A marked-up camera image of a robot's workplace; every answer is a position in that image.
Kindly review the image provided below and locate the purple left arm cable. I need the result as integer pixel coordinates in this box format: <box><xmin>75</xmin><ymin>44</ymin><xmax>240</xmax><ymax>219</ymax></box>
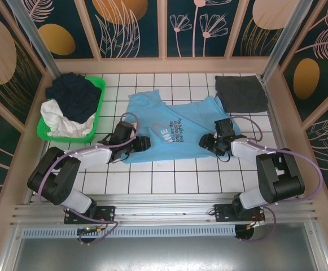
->
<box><xmin>36</xmin><ymin>112</ymin><xmax>141</xmax><ymax>246</ymax></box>

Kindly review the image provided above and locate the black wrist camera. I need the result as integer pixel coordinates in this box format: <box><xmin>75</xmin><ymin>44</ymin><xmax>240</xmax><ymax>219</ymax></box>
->
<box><xmin>213</xmin><ymin>118</ymin><xmax>235</xmax><ymax>138</ymax></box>
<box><xmin>113</xmin><ymin>121</ymin><xmax>138</xmax><ymax>141</ymax></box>

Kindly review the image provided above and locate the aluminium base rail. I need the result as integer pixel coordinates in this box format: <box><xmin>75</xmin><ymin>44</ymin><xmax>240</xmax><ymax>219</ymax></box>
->
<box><xmin>10</xmin><ymin>193</ymin><xmax>320</xmax><ymax>226</ymax></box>

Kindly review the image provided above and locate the grey folded t-shirt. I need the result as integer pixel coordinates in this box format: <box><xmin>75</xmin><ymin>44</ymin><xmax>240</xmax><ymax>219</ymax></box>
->
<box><xmin>214</xmin><ymin>74</ymin><xmax>269</xmax><ymax>114</ymax></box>

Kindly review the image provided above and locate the aluminium frame post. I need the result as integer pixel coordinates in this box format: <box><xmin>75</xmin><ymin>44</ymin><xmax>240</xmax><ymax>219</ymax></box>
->
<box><xmin>7</xmin><ymin>0</ymin><xmax>59</xmax><ymax>77</ymax></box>
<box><xmin>261</xmin><ymin>0</ymin><xmax>308</xmax><ymax>82</ymax></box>

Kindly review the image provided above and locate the grey sheet metal panel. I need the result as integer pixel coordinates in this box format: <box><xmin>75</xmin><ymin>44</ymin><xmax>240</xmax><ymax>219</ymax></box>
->
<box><xmin>12</xmin><ymin>236</ymin><xmax>320</xmax><ymax>271</ymax></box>

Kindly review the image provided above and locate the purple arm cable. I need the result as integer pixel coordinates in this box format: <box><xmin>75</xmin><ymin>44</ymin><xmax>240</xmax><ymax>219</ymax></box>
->
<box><xmin>36</xmin><ymin>112</ymin><xmax>141</xmax><ymax>246</ymax></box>
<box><xmin>231</xmin><ymin>115</ymin><xmax>324</xmax><ymax>243</ymax></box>

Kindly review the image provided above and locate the white t-shirt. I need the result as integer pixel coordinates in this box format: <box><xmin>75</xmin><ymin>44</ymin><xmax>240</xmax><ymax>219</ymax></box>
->
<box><xmin>40</xmin><ymin>98</ymin><xmax>97</xmax><ymax>139</ymax></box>

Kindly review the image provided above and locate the green plastic basket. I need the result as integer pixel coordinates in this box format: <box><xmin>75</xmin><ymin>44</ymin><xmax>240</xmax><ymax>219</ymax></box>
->
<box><xmin>36</xmin><ymin>76</ymin><xmax>107</xmax><ymax>143</ymax></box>

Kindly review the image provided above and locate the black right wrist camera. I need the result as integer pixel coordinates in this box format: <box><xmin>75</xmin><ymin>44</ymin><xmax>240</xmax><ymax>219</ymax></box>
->
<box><xmin>213</xmin><ymin>118</ymin><xmax>235</xmax><ymax>138</ymax></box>

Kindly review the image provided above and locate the perforated metal cable duct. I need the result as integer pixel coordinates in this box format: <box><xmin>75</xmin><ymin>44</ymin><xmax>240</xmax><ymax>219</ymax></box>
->
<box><xmin>22</xmin><ymin>227</ymin><xmax>238</xmax><ymax>238</ymax></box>

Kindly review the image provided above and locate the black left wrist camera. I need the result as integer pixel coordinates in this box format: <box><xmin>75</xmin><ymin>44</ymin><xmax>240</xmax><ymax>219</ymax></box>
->
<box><xmin>113</xmin><ymin>121</ymin><xmax>138</xmax><ymax>141</ymax></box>

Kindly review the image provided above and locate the light blue printed t-shirt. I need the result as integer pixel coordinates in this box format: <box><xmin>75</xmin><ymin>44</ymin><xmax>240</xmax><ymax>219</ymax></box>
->
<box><xmin>123</xmin><ymin>89</ymin><xmax>241</xmax><ymax>164</ymax></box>

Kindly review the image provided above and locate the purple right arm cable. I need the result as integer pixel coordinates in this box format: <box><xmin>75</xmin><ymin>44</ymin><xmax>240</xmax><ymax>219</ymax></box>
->
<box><xmin>231</xmin><ymin>115</ymin><xmax>324</xmax><ymax>243</ymax></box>

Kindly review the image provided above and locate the navy blue t-shirt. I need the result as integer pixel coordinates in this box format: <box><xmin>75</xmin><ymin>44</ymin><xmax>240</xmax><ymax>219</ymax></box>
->
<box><xmin>45</xmin><ymin>72</ymin><xmax>104</xmax><ymax>124</ymax></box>

